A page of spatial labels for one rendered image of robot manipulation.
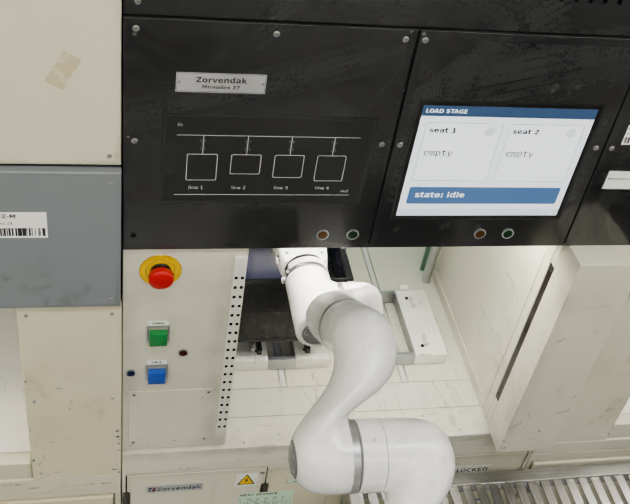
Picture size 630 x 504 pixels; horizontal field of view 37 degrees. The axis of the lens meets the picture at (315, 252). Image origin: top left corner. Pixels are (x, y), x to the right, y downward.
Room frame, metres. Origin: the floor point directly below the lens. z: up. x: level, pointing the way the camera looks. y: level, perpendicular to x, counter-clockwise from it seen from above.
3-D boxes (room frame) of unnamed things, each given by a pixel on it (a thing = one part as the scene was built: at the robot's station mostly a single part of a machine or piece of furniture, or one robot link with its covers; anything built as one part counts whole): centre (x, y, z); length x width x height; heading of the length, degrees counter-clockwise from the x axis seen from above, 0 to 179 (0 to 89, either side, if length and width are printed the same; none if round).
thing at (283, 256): (1.34, 0.03, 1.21); 0.11 x 0.10 x 0.07; 17
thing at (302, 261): (1.28, 0.01, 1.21); 0.09 x 0.03 x 0.08; 107
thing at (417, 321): (1.52, -0.20, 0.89); 0.22 x 0.21 x 0.04; 17
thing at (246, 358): (1.44, 0.06, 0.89); 0.22 x 0.21 x 0.04; 17
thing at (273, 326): (1.44, 0.05, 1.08); 0.24 x 0.20 x 0.32; 106
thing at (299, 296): (1.20, -0.02, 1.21); 0.13 x 0.09 x 0.08; 17
